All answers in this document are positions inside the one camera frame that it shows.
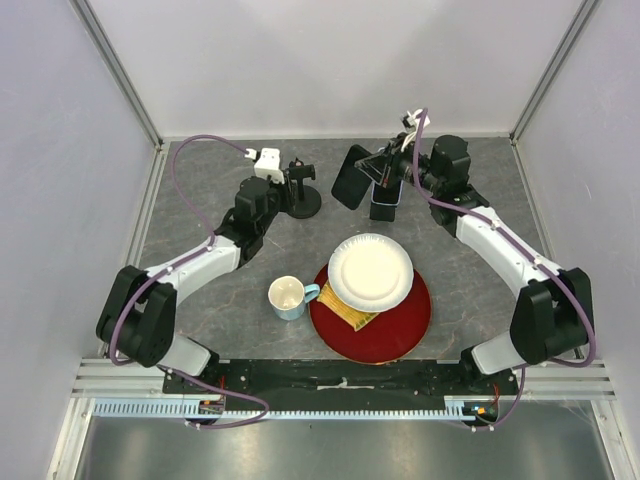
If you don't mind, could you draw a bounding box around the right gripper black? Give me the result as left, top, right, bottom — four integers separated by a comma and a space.
356, 132, 443, 196

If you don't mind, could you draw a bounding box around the blue case smartphone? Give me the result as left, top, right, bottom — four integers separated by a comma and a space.
371, 181, 403, 208

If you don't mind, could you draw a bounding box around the black case smartphone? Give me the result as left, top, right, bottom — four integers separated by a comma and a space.
331, 145, 372, 210

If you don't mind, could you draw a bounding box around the black round-base clamp stand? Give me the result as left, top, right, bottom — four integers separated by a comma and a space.
288, 158, 322, 219

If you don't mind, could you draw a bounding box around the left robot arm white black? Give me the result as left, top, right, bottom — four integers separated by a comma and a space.
96, 176, 295, 367

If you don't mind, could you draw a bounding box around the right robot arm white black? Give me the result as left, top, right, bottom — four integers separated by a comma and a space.
345, 134, 596, 394

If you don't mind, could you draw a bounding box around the light blue mug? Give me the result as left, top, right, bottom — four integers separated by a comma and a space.
268, 276, 321, 321

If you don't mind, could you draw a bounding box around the white paper plate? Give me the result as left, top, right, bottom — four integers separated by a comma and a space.
327, 233, 414, 313

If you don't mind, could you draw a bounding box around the red round tray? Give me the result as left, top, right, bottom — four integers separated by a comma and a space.
309, 272, 433, 365

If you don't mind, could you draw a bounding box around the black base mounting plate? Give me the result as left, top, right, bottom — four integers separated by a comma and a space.
162, 357, 517, 412

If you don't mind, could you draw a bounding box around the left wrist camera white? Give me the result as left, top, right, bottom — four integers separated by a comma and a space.
244, 148, 284, 184

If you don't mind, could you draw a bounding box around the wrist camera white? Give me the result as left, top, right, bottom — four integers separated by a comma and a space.
401, 109, 427, 152
244, 148, 284, 184

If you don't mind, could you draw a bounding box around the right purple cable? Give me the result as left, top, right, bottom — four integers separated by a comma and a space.
412, 107, 597, 432

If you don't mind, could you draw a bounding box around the purple cable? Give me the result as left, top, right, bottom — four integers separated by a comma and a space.
412, 107, 597, 432
107, 133, 271, 431

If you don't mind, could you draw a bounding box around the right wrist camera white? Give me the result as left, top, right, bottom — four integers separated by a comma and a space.
401, 109, 427, 152

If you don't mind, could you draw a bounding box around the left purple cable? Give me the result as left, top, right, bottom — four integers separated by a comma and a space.
107, 133, 271, 431

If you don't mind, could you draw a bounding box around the aluminium frame profile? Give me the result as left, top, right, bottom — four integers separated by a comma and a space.
72, 359, 616, 401

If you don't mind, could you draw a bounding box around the blue cable duct rail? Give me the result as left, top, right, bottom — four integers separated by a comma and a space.
92, 396, 481, 421

